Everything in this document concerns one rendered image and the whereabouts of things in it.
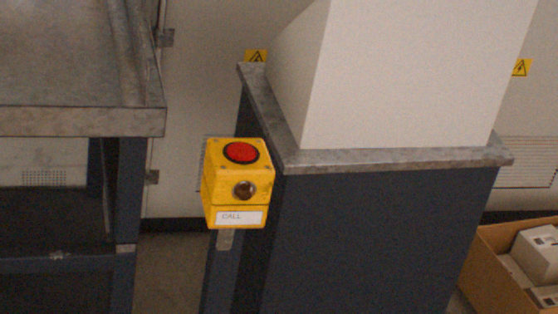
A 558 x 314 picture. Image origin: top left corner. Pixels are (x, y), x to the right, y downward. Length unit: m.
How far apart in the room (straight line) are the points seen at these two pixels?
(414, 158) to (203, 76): 0.74
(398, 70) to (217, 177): 0.43
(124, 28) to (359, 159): 0.45
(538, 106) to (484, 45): 1.02
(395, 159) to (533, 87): 0.99
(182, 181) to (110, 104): 0.97
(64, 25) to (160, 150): 0.75
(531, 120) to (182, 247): 1.00
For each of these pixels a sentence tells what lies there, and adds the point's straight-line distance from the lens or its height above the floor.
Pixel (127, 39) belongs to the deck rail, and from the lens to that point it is 1.53.
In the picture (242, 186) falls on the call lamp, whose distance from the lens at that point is 1.17.
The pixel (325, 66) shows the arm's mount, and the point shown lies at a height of 0.91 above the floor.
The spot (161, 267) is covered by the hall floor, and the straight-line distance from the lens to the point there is 2.34.
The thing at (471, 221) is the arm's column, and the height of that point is 0.60.
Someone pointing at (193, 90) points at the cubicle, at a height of 0.46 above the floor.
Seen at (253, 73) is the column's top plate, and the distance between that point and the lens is 1.68.
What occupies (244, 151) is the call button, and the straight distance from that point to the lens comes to 1.19.
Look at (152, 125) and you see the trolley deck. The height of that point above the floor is 0.81.
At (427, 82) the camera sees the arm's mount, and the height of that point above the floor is 0.88.
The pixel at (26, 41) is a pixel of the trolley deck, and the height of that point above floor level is 0.85.
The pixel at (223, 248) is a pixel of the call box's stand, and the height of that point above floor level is 0.75.
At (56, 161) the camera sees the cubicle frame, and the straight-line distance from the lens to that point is 2.26.
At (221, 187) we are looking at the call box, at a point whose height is 0.87.
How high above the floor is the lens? 1.59
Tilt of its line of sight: 35 degrees down
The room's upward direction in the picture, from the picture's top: 11 degrees clockwise
